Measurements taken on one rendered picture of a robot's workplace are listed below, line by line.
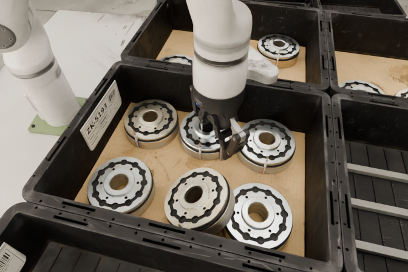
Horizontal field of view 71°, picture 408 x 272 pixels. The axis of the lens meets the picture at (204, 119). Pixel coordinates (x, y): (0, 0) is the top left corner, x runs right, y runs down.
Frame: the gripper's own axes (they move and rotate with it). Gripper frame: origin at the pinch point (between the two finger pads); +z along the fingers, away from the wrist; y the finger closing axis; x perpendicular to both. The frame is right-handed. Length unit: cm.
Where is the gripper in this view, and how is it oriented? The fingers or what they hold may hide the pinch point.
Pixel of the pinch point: (215, 141)
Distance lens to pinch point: 51.2
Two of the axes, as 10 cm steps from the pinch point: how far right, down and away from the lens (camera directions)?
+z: 0.0, 6.6, 7.5
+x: 8.5, -3.9, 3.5
